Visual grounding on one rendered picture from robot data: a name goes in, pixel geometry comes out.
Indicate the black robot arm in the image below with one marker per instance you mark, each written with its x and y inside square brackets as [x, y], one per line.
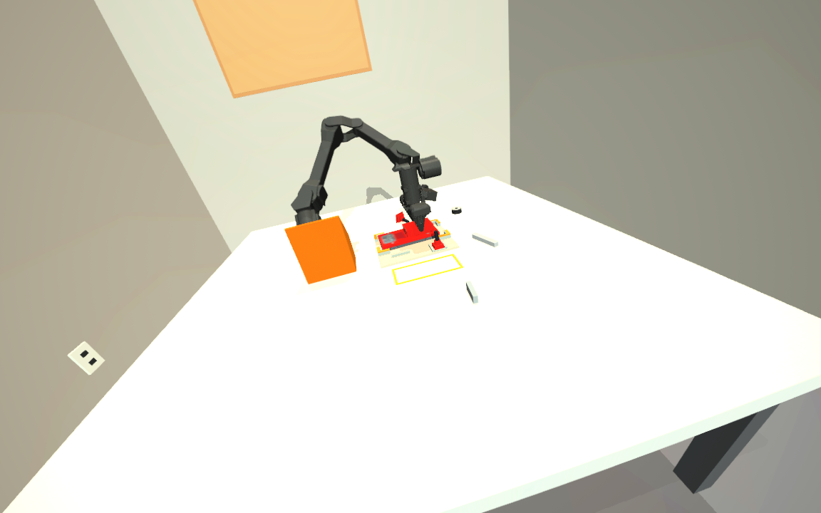
[312, 195]

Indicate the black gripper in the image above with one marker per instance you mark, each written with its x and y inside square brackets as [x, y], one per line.
[416, 210]

